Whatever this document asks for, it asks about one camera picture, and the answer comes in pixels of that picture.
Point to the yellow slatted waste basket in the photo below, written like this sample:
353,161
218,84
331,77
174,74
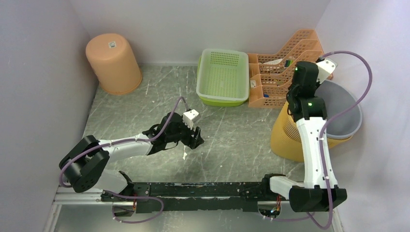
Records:
285,139

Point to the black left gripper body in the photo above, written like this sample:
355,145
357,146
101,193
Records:
183,134

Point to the black base bar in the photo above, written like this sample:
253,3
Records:
152,197

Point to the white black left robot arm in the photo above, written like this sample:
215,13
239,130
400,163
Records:
84,167

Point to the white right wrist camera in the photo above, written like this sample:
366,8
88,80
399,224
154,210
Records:
325,67

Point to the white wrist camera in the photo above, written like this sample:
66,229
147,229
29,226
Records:
190,117
325,67

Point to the green tray under basket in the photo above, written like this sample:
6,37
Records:
221,103

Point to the large orange plastic bucket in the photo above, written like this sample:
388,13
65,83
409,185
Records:
113,61

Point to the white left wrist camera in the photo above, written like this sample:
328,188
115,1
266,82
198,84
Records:
190,117

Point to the peach plastic file organizer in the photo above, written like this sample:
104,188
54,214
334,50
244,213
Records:
270,75

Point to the grey plastic bin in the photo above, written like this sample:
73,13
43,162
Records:
337,99

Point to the white perforated basket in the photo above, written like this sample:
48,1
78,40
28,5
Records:
222,75

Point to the aluminium rail frame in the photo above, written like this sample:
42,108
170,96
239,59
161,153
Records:
66,196

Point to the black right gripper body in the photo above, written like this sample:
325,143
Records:
291,92

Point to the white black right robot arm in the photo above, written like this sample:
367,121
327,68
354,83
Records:
319,190

